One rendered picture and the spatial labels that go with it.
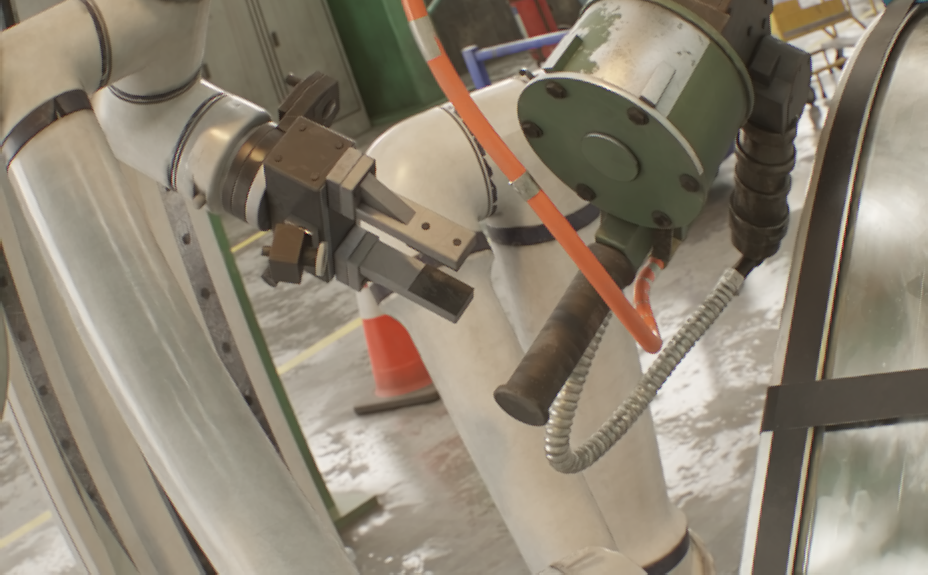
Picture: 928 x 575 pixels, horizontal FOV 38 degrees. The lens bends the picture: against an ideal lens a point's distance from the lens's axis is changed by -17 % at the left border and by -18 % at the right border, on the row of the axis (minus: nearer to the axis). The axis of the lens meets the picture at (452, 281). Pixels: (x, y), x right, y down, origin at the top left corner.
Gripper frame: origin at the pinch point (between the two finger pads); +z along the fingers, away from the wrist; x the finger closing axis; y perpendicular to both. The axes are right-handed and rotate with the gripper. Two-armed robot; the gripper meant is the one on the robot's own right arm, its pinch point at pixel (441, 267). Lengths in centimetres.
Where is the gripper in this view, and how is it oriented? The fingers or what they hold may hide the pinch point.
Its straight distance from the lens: 112.7
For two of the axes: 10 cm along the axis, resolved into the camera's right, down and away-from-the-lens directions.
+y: -5.1, 7.5, -4.2
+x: 0.1, -4.8, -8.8
